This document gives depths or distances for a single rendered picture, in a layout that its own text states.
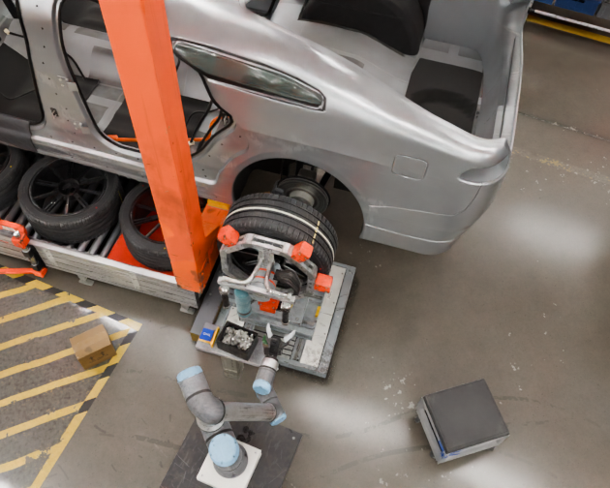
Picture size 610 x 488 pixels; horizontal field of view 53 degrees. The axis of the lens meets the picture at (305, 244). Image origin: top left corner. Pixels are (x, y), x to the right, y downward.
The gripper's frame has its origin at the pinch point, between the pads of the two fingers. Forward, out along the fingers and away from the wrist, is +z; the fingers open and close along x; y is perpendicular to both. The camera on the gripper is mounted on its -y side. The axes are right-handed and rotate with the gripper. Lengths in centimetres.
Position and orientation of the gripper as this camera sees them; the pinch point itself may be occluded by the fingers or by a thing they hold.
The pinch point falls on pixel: (282, 324)
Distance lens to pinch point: 328.9
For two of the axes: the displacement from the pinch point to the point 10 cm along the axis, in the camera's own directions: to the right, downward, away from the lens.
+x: 9.6, 2.4, -1.4
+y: -0.2, 5.5, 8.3
